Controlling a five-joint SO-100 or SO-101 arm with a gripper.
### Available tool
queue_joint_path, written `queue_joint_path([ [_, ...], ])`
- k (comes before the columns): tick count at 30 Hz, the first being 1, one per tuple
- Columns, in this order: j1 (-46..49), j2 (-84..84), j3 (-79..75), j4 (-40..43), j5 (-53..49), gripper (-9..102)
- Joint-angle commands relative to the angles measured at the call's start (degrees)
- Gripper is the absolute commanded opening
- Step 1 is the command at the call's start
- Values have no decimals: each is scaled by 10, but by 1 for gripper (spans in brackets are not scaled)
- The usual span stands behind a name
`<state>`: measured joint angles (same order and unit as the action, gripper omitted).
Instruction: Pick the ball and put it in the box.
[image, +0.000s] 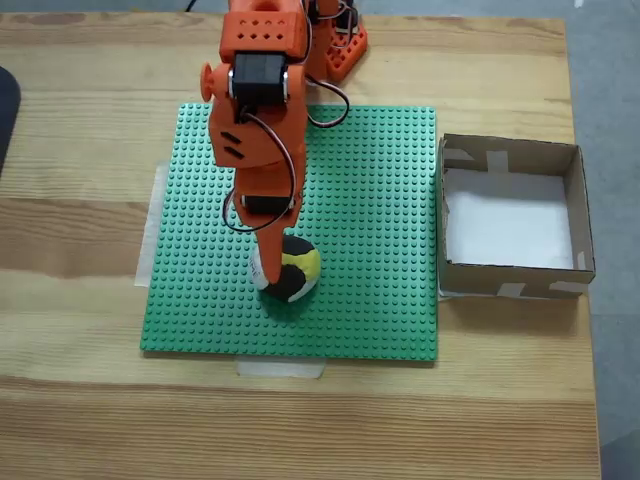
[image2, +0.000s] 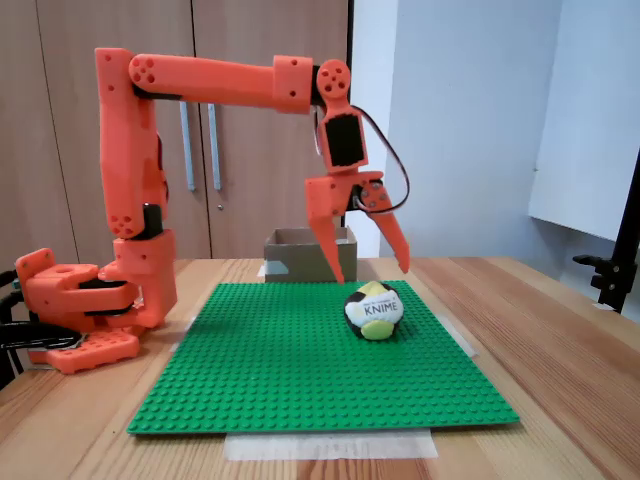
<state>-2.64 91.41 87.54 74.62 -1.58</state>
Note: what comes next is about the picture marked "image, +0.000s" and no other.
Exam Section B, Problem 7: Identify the short masking tape strip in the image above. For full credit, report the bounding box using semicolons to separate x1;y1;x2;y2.
233;358;328;380

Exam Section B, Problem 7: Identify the wide masking tape strip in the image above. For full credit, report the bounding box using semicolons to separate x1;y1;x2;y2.
133;160;171;290

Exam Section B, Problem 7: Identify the green studded baseplate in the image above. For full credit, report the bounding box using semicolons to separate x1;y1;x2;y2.
139;102;440;364

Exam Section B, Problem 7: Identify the thin arm servo cable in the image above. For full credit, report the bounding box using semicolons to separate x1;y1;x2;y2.
304;73;350;130

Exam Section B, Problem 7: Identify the brown cardboard box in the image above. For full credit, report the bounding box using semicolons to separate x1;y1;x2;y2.
437;133;597;301

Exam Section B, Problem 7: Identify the black rounded object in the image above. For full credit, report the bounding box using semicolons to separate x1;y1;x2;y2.
0;64;24;176

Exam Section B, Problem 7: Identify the black white yellow fabric ball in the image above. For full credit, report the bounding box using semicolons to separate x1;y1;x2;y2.
248;234;322;305

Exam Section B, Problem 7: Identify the thin gripper servo cable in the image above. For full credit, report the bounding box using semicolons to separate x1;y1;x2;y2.
222;110;301;234

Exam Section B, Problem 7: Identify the white paper sheet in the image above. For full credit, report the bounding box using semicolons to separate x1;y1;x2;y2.
443;168;575;269

